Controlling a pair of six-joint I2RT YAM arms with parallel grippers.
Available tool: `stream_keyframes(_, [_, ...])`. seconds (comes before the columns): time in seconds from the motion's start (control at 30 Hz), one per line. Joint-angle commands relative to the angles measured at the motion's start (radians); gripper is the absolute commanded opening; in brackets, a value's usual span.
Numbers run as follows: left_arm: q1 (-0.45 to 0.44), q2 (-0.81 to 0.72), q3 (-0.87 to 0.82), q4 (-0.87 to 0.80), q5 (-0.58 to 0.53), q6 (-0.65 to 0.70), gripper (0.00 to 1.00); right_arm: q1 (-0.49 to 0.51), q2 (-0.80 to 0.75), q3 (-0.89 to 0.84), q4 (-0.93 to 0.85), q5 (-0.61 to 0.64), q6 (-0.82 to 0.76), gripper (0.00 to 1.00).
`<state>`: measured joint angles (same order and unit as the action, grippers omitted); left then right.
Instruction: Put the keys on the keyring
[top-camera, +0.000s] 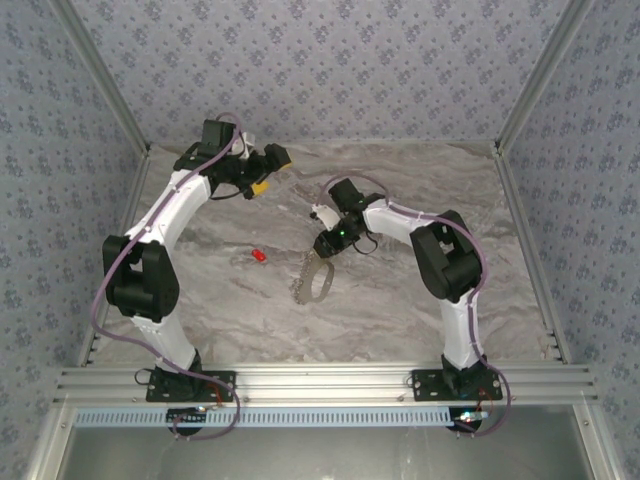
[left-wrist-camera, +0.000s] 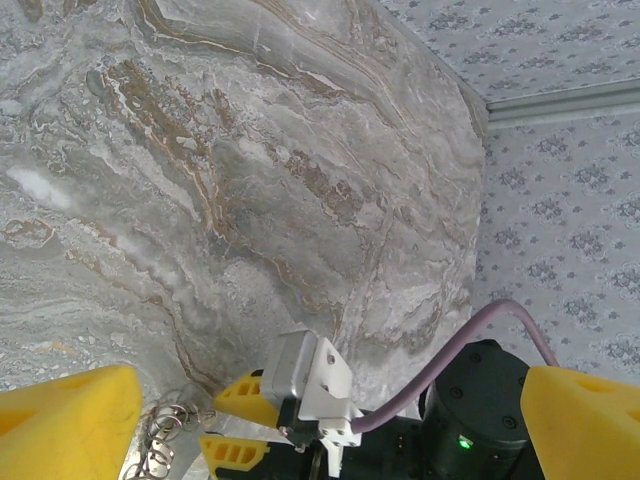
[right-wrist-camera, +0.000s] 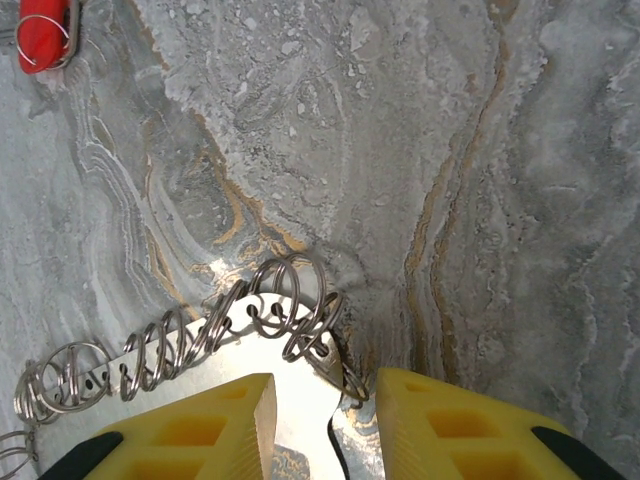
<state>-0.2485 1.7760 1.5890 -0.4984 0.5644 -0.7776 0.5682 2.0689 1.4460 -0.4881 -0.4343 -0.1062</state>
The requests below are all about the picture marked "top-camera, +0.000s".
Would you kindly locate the red key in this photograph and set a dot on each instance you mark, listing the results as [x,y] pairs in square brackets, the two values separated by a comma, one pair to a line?
[259,255]

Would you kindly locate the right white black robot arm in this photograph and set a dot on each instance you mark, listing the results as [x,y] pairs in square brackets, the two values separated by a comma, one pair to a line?
[390,217]

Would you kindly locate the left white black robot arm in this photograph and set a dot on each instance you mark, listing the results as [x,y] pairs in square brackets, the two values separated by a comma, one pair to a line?
[170,210]

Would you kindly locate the grey metal sheet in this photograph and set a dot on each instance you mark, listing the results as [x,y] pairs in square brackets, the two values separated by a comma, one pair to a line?
[325,455]

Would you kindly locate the small circuit board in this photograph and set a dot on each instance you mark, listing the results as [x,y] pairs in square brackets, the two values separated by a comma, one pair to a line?
[470,416]
[192,411]

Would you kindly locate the long aluminium mounting rail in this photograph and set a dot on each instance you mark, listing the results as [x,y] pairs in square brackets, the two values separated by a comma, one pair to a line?
[325,382]

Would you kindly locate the slanted aluminium corner post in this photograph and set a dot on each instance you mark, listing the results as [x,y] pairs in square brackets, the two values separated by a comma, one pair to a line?
[101,70]
[542,70]

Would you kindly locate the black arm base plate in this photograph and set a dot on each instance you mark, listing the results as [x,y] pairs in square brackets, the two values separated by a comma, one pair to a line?
[160,392]
[425,390]

